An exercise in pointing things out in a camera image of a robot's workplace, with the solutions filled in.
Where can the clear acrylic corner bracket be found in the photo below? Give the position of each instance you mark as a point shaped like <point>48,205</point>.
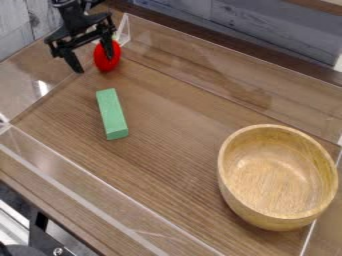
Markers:
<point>103,28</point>

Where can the light wooden bowl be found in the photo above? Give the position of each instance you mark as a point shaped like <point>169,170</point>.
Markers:
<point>276,176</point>

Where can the clear acrylic tray wall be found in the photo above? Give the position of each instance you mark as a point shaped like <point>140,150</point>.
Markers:
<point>139,196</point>

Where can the green rectangular block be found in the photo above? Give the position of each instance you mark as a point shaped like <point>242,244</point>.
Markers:
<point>111,113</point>

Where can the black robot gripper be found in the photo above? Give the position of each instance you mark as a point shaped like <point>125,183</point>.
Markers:
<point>67,37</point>

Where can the black table leg bracket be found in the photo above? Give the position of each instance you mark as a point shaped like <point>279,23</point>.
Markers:
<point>40,240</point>

